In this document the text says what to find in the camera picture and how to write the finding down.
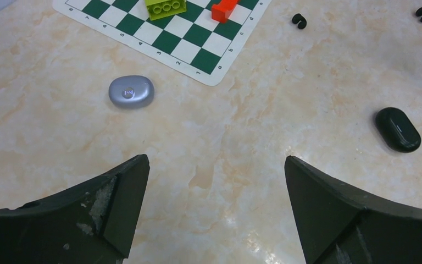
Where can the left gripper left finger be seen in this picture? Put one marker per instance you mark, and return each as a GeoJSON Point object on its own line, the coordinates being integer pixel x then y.
{"type": "Point", "coordinates": [92, 222]}

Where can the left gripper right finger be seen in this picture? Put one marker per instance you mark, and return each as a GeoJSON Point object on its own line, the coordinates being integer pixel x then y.
{"type": "Point", "coordinates": [340, 223]}

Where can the lavender earbud charging case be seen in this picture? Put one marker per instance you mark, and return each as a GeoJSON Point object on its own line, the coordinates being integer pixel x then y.
{"type": "Point", "coordinates": [132, 91]}

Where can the black earbud case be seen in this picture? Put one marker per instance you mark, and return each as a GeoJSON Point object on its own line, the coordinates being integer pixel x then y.
{"type": "Point", "coordinates": [397, 130]}

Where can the green white chessboard mat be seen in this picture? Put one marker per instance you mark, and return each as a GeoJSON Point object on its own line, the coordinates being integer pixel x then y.
{"type": "Point", "coordinates": [191, 42]}

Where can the black earbud upper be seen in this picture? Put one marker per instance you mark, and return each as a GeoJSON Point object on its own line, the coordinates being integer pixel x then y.
{"type": "Point", "coordinates": [299, 20]}

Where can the green white lego brick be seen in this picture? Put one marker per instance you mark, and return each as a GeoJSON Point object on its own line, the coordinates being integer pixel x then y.
{"type": "Point", "coordinates": [158, 9]}

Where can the red arch block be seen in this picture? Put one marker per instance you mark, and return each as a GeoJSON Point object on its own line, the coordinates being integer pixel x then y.
{"type": "Point", "coordinates": [221, 12]}

